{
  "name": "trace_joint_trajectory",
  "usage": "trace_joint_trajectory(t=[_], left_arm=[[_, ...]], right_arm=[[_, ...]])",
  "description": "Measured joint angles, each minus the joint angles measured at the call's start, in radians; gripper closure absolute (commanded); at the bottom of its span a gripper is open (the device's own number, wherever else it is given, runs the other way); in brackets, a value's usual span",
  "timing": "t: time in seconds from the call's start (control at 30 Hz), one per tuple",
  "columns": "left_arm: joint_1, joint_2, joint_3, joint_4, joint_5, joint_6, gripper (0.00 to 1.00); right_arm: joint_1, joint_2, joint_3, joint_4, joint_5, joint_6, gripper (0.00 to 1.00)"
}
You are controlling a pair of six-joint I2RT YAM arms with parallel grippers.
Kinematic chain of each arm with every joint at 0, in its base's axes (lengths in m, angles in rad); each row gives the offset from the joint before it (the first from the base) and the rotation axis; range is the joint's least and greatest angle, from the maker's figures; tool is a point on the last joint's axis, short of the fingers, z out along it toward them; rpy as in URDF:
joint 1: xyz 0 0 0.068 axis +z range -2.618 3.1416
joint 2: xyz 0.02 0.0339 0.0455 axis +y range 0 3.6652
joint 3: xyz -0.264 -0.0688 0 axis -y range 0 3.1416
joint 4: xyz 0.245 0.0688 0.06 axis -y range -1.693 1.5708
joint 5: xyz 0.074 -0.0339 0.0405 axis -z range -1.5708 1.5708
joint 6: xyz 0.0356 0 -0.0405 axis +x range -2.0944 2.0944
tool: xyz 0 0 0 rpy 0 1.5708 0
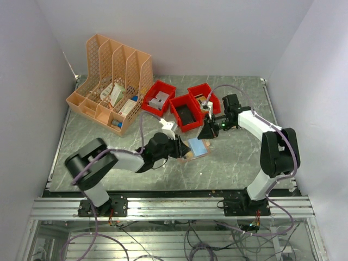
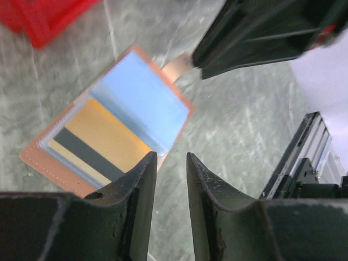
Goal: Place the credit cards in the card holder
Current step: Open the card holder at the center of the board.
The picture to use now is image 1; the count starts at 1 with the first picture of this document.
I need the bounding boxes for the blue capped bottle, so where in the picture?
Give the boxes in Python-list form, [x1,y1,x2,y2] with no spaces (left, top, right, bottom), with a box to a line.
[111,119,122,128]

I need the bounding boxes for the green white box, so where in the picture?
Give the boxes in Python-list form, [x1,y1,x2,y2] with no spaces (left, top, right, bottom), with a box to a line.
[109,83,125,107]

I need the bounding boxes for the tangled floor cables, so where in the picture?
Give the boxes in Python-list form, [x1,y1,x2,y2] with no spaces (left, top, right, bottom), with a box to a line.
[62,216,308,261]

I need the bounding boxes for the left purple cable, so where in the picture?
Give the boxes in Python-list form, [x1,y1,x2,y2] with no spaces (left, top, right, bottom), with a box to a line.
[59,110,164,261]

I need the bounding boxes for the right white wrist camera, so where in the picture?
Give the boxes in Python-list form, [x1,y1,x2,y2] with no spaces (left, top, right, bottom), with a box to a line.
[200,101,213,115]

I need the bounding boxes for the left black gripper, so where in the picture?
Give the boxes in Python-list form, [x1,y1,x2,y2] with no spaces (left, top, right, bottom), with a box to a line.
[153,132,191,161]

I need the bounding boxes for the tan leather card holder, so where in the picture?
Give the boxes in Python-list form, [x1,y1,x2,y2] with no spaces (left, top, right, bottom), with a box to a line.
[178,138,210,163]

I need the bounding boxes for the gold striped card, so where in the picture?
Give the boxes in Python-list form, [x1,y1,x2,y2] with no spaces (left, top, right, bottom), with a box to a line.
[195,94,206,105]

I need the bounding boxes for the aluminium rail frame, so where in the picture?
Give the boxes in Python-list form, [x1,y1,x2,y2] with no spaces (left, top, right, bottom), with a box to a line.
[20,196,327,260]

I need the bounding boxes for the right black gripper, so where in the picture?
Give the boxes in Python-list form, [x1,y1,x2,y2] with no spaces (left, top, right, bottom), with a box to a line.
[197,112,235,140]

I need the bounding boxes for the black VIP card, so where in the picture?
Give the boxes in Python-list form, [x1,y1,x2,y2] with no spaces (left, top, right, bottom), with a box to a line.
[176,104,196,126]

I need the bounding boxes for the peach mesh file organizer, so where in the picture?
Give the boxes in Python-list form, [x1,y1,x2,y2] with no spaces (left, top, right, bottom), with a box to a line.
[66,34,153,136]

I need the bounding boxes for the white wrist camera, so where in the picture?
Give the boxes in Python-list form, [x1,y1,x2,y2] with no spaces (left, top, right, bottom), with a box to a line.
[159,118,177,139]
[200,101,213,115]

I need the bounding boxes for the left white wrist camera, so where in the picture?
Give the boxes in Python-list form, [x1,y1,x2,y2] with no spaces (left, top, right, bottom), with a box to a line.
[159,118,177,139]

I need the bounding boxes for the red bin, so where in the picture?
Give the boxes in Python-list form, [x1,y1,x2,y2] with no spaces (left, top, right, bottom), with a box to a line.
[188,83,221,119]
[142,80,176,117]
[169,94,203,132]

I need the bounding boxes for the grey white boxes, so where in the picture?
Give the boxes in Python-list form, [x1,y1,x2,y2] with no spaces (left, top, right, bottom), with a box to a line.
[148,91,169,111]

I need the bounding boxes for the white labelled packet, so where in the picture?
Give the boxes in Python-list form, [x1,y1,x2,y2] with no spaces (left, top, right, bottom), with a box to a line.
[100,83,113,100]

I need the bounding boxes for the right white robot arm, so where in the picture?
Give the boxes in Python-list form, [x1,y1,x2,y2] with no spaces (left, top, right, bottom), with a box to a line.
[197,94,300,215]

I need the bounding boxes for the red white box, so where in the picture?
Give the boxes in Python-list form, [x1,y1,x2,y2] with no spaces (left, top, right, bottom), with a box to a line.
[119,99,136,117]

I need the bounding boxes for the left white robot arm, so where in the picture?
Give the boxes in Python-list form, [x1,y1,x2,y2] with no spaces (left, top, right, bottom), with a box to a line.
[64,133,191,216]

